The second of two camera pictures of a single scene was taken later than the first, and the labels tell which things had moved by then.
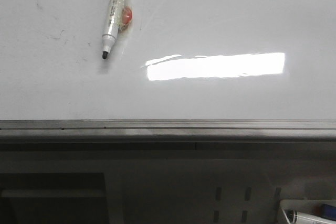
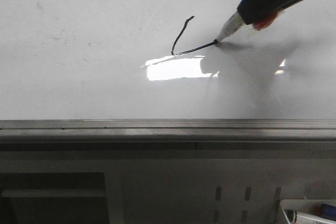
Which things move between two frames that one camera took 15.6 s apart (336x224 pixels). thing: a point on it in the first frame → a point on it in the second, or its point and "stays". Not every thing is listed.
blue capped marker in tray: (328, 211) stays
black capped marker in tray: (292, 215) stays
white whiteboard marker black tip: (110, 34) → (236, 22)
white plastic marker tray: (309, 211) stays
